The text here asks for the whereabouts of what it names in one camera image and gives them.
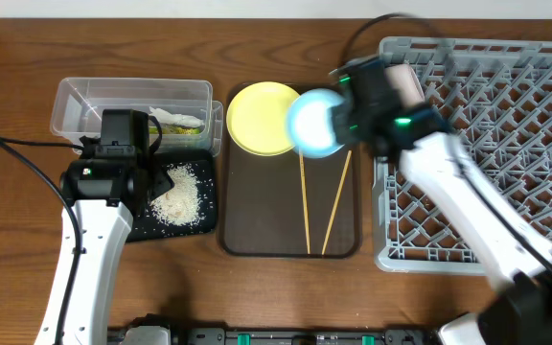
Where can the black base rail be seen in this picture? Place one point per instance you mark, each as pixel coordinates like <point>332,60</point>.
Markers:
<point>160,329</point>

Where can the spilled rice pile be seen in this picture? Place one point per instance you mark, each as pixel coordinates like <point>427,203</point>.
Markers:
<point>180,206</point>

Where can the yellow plate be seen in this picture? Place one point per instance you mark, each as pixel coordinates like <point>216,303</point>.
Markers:
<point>257,118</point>

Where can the black waste tray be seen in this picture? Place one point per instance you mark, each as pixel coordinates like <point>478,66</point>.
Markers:
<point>147,227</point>

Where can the clear plastic bin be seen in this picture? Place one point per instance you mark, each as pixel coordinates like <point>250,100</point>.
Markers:
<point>85,120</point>
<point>86,90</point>

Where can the white tissue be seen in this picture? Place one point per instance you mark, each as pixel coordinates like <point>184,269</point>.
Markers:
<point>166,118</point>

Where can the lower clear plastic bin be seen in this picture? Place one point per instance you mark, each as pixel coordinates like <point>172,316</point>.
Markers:
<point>85,120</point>

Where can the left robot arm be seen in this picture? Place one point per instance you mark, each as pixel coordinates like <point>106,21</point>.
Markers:
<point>115,178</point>

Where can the pink white bowl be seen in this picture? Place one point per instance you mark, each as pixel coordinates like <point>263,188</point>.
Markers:
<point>404,80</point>

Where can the light blue bowl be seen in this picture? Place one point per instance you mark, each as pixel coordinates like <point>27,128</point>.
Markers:
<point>309,123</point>

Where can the green orange snack wrapper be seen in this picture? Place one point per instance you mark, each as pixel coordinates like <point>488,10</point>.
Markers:
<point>175,130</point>

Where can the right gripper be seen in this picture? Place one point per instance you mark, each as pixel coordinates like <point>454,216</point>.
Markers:
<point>353,106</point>

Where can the wooden chopstick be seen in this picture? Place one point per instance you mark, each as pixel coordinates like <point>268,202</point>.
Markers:
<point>336,201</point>
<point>304,201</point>

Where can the dark brown serving tray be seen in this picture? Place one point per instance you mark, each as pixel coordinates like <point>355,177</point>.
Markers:
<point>261,211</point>

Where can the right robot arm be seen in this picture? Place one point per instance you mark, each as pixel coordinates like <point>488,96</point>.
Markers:
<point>385,109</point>

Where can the upper clear plastic bin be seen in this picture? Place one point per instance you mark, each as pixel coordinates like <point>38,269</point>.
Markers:
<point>86,90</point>

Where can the grey dishwasher rack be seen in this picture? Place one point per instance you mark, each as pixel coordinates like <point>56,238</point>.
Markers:
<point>498,94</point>

